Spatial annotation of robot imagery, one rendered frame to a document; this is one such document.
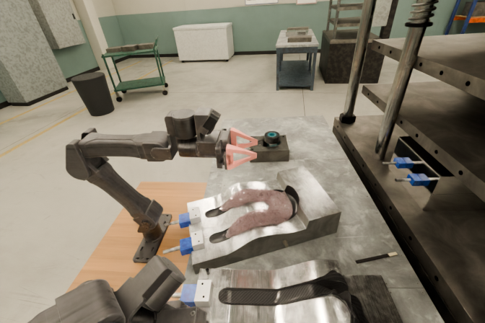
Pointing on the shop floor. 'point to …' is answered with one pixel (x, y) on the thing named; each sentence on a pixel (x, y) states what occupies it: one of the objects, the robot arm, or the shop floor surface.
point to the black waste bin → (94, 93)
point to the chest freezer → (204, 41)
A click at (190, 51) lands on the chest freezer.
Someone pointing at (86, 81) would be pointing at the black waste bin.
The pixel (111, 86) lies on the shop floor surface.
